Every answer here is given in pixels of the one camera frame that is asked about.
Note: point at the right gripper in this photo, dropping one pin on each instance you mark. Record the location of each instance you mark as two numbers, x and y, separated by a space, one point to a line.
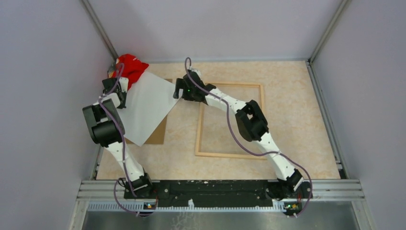
181 84

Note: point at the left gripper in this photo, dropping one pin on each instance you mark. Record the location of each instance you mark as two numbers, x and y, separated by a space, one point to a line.
122 105

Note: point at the printed photo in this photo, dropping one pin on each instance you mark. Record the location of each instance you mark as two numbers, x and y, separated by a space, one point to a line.
146 108

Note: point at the brown backing board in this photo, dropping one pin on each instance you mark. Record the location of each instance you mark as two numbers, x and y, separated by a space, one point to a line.
158 133

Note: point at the wooden picture frame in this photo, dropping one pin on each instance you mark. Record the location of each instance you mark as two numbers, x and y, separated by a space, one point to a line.
199 153

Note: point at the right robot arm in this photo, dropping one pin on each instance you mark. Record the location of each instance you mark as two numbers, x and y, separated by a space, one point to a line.
252 127

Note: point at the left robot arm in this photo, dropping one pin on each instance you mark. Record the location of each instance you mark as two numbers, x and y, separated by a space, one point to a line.
106 129

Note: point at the red cloth doll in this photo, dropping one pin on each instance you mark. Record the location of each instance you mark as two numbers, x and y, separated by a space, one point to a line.
131 67

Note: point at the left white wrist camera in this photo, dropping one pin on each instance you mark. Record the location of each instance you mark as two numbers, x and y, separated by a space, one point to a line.
123 82

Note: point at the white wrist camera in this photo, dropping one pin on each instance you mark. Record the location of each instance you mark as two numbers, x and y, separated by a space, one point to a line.
196 71
123 82

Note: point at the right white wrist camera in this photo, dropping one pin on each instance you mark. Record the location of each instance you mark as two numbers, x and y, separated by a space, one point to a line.
196 71

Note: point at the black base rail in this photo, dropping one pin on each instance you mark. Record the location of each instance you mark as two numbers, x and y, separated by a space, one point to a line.
218 193

